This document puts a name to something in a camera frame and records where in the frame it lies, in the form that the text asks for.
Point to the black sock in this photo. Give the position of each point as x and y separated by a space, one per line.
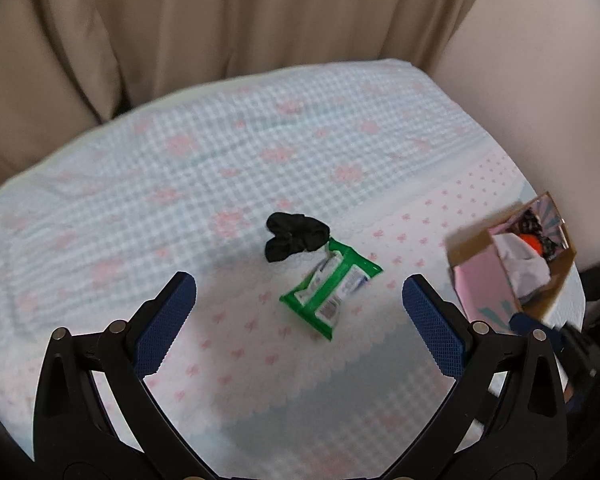
290 235

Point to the checkered floral bed sheet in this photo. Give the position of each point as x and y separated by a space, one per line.
180 185

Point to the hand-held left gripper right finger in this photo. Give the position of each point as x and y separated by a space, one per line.
432 330

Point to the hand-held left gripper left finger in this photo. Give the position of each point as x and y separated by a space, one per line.
165 325

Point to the orange plush toy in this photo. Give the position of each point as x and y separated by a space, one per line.
530 243

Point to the pink cardboard box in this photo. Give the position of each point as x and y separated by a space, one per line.
480 280

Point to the black patterned scrunchie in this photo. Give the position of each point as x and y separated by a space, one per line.
530 220

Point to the white cloth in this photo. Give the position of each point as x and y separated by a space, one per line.
522 265

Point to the beige pleated curtain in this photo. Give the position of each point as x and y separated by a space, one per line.
230 10

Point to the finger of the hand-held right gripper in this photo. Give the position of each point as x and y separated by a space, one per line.
582 350
525 321

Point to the green wet wipes packet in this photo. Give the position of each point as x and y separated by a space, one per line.
325 290

